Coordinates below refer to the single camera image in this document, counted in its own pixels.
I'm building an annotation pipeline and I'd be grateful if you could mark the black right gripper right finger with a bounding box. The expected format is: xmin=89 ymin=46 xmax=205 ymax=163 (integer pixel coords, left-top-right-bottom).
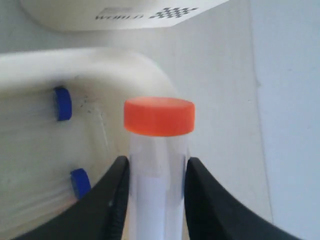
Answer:
xmin=184 ymin=157 xmax=296 ymax=240

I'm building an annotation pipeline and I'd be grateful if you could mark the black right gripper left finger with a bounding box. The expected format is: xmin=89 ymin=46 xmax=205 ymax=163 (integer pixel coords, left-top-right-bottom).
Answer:
xmin=17 ymin=156 xmax=130 ymax=240

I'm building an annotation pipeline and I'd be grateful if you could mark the blue cap tube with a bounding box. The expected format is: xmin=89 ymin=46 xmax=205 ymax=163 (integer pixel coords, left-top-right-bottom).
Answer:
xmin=0 ymin=168 xmax=91 ymax=229
xmin=0 ymin=86 xmax=73 ymax=129

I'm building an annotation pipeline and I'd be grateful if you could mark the orange cap tube with label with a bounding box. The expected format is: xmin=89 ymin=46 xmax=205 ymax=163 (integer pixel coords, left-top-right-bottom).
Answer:
xmin=123 ymin=96 xmax=196 ymax=240

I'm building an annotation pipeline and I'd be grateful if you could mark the cream plastic bin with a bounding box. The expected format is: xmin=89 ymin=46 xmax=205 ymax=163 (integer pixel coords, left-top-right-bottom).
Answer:
xmin=0 ymin=46 xmax=181 ymax=235
xmin=20 ymin=0 xmax=225 ymax=32

